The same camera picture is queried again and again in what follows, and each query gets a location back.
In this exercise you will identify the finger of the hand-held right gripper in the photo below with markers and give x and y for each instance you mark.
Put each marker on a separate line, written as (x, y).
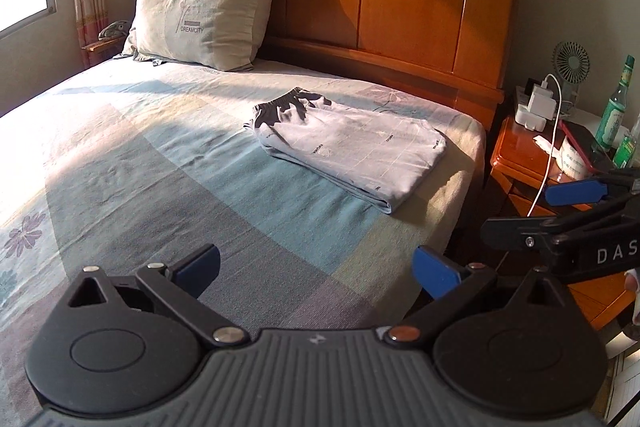
(515, 229)
(575, 192)

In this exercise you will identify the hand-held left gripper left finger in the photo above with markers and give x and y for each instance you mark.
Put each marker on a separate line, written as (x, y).
(197, 264)

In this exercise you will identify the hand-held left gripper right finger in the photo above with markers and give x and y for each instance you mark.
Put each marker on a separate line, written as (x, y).
(435, 271)

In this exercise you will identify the light grey pants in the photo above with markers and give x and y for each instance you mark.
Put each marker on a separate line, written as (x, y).
(350, 147)

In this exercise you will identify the person's right hand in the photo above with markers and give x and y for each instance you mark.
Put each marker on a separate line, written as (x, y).
(634, 281)

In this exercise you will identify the red cased phone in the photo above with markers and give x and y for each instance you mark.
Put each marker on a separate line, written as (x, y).
(587, 139)

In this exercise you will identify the small green bottle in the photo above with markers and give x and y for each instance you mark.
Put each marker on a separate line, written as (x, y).
(627, 152)

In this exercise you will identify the wooden nightstand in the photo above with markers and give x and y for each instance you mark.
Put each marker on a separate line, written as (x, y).
(510, 152)

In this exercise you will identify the tall green glass bottle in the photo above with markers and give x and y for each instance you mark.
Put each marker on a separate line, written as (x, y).
(612, 122)

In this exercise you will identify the white power strip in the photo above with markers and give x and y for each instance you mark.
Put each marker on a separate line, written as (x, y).
(530, 119)

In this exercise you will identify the white power adapter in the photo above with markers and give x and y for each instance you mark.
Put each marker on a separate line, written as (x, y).
(542, 99)

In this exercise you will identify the patchwork bed sheet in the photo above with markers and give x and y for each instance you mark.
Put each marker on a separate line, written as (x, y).
(150, 157)

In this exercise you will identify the small beige desk fan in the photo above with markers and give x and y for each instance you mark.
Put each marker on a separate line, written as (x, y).
(571, 62)

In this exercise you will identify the small wooden shelf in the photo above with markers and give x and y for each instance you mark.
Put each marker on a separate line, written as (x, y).
(97, 47)

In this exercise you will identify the beige printed pillow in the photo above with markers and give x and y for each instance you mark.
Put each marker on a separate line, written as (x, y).
(205, 17)

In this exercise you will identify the small grey fabric object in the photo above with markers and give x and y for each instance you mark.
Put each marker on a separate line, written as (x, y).
(115, 29)

